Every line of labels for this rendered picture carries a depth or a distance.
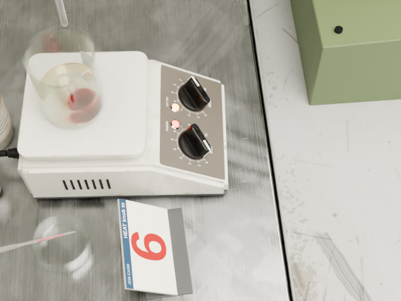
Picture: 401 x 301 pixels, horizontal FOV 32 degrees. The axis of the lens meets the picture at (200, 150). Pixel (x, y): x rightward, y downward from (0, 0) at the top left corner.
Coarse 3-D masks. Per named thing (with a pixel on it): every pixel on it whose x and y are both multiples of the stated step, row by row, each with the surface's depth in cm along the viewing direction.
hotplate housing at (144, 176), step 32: (160, 64) 72; (160, 96) 70; (224, 128) 73; (64, 160) 66; (96, 160) 66; (128, 160) 66; (224, 160) 71; (32, 192) 69; (64, 192) 69; (96, 192) 69; (128, 192) 69; (160, 192) 70; (192, 192) 70; (224, 192) 71
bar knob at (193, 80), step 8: (192, 80) 70; (184, 88) 71; (192, 88) 70; (200, 88) 70; (184, 96) 71; (192, 96) 71; (200, 96) 70; (184, 104) 70; (192, 104) 71; (200, 104) 70
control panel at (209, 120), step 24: (168, 72) 72; (168, 96) 70; (216, 96) 73; (168, 120) 69; (192, 120) 70; (216, 120) 72; (168, 144) 67; (216, 144) 70; (192, 168) 68; (216, 168) 69
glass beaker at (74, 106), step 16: (48, 32) 61; (64, 32) 62; (80, 32) 61; (32, 48) 61; (48, 48) 63; (64, 48) 64; (80, 48) 63; (32, 64) 62; (48, 64) 65; (96, 64) 61; (32, 80) 60; (80, 80) 59; (96, 80) 62; (48, 96) 60; (64, 96) 60; (80, 96) 61; (96, 96) 63; (48, 112) 63; (64, 112) 62; (80, 112) 63; (96, 112) 65; (64, 128) 65
